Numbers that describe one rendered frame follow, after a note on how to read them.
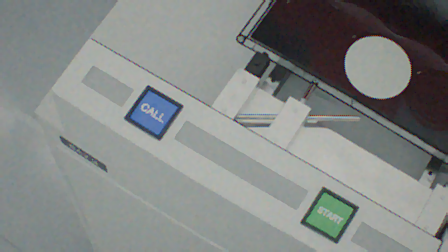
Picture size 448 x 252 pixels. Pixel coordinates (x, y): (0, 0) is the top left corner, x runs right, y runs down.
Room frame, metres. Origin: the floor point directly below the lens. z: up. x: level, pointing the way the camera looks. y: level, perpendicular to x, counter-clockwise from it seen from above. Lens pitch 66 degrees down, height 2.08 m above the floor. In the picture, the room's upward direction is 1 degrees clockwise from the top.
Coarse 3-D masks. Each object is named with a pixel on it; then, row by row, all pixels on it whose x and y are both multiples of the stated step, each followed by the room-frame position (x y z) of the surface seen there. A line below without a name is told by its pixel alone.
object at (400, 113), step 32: (288, 0) 0.72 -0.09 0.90; (320, 0) 0.72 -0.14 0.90; (352, 0) 0.73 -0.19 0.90; (384, 0) 0.73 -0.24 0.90; (416, 0) 0.73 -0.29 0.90; (256, 32) 0.66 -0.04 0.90; (288, 32) 0.67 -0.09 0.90; (320, 32) 0.67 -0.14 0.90; (352, 32) 0.67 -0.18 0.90; (384, 32) 0.67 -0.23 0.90; (416, 32) 0.68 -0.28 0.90; (320, 64) 0.62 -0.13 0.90; (416, 64) 0.62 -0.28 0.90; (352, 96) 0.57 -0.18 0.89; (416, 96) 0.57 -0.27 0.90; (416, 128) 0.52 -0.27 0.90
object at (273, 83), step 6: (276, 66) 0.64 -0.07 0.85; (270, 72) 0.63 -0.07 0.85; (276, 72) 0.63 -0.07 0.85; (282, 72) 0.63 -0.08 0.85; (288, 72) 0.63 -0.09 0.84; (270, 78) 0.62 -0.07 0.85; (276, 78) 0.62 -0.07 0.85; (282, 78) 0.62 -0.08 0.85; (264, 84) 0.61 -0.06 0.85; (270, 84) 0.61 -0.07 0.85; (276, 84) 0.61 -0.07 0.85; (282, 84) 0.62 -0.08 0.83; (264, 90) 0.60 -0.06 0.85; (270, 90) 0.60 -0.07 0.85; (276, 90) 0.60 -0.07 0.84
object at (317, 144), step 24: (264, 96) 0.57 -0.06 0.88; (240, 120) 0.54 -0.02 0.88; (264, 120) 0.54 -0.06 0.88; (312, 144) 0.50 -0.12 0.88; (336, 144) 0.50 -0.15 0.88; (336, 168) 0.47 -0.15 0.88; (360, 168) 0.47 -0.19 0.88; (384, 168) 0.47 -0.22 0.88; (360, 192) 0.43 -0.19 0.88; (384, 192) 0.43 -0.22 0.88; (408, 192) 0.43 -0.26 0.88; (408, 216) 0.40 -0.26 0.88
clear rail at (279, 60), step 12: (252, 48) 0.64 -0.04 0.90; (264, 48) 0.64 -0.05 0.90; (276, 60) 0.62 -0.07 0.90; (288, 60) 0.62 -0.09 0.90; (300, 72) 0.60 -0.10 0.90; (324, 84) 0.58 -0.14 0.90; (336, 96) 0.57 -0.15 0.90; (348, 96) 0.57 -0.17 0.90; (360, 108) 0.55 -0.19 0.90; (372, 120) 0.53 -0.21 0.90; (384, 120) 0.53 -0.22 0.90; (396, 132) 0.51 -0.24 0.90; (408, 132) 0.51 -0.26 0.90; (420, 144) 0.50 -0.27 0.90; (432, 156) 0.48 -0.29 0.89; (444, 156) 0.48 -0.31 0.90
